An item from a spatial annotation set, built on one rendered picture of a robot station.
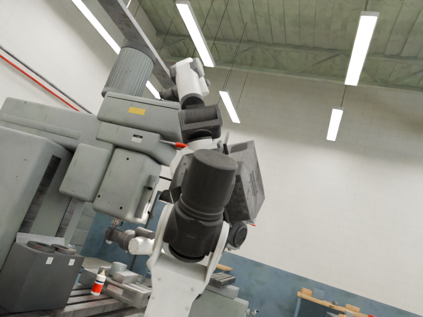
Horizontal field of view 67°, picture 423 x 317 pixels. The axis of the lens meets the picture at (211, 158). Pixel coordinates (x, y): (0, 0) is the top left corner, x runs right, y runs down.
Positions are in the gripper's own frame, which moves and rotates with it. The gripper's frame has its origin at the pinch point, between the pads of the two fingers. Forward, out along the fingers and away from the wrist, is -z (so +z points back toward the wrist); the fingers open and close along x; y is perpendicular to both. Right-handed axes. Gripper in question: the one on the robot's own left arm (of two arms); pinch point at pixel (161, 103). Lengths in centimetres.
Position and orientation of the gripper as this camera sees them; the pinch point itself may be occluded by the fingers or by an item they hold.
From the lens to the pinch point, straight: 170.5
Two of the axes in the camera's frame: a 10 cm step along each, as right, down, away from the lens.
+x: 5.1, 3.6, 7.8
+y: -1.5, -8.6, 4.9
